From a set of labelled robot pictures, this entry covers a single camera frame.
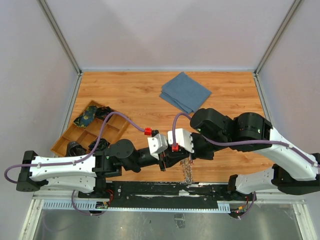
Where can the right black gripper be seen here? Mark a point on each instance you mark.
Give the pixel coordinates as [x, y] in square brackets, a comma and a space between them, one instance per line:
[197, 154]

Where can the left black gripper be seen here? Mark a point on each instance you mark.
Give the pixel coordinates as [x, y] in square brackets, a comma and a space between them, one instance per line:
[172, 157]

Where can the metal disc with keyrings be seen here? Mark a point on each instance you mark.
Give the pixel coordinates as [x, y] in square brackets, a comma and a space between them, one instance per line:
[186, 165]

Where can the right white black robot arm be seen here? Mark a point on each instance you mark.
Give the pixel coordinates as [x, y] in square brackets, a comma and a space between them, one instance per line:
[294, 172]

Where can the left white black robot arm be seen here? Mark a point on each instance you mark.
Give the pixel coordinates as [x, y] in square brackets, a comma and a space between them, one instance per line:
[87, 173]

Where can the folded blue cloth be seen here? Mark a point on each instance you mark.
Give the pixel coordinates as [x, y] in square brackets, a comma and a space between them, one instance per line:
[184, 93]

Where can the dark bundle in tray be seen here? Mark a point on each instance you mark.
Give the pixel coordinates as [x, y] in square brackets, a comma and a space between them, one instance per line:
[103, 144]
[74, 149]

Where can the black bundle in tray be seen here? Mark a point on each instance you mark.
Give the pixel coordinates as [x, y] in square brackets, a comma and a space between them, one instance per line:
[102, 112]

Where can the blue yellow patterned cloth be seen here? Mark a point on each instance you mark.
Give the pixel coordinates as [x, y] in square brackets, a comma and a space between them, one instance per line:
[86, 118]

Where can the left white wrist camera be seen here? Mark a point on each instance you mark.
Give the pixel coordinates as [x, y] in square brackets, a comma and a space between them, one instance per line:
[157, 145]

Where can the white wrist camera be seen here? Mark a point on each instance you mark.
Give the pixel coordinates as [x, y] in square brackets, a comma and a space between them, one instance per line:
[157, 145]
[183, 140]

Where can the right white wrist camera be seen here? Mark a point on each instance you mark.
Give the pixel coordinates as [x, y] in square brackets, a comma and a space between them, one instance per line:
[183, 140]

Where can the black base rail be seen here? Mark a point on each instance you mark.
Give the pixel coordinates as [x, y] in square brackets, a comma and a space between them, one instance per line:
[164, 195]

